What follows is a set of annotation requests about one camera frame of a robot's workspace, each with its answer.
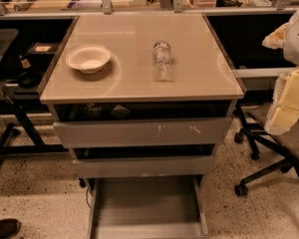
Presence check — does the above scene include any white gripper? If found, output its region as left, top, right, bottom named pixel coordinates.
left=262, top=9, right=299, bottom=135

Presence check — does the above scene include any grey bottom drawer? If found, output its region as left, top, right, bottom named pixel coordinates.
left=87, top=175, right=209, bottom=239

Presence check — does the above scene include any grey drawer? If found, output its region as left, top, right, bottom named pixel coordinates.
left=54, top=101, right=231, bottom=148
left=73, top=144, right=214, bottom=178
left=87, top=175, right=209, bottom=239

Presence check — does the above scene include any grey drawer cabinet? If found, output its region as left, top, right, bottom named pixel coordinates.
left=36, top=12, right=247, bottom=190

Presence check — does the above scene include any grey middle drawer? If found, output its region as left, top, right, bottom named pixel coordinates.
left=73, top=144, right=214, bottom=178

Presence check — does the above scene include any grey top drawer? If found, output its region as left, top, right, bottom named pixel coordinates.
left=54, top=101, right=231, bottom=148

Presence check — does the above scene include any black office chair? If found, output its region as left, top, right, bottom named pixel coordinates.
left=234, top=102, right=299, bottom=196

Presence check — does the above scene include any clear plastic water bottle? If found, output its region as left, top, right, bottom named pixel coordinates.
left=152, top=40, right=171, bottom=81

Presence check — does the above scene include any white paper bowl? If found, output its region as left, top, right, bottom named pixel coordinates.
left=66, top=45, right=112, bottom=74

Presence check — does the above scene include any black stand left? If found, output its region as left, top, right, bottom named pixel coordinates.
left=0, top=29, right=67, bottom=155

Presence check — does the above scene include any dark box with label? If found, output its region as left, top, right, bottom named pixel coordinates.
left=27, top=42, right=59, bottom=55

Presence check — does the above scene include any black round object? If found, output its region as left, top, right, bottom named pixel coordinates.
left=17, top=71, right=41, bottom=88

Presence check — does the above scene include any dark shoe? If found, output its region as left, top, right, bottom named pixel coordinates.
left=0, top=219, right=21, bottom=239

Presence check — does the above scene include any black cable on floor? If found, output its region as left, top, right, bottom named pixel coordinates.
left=85, top=186, right=92, bottom=209

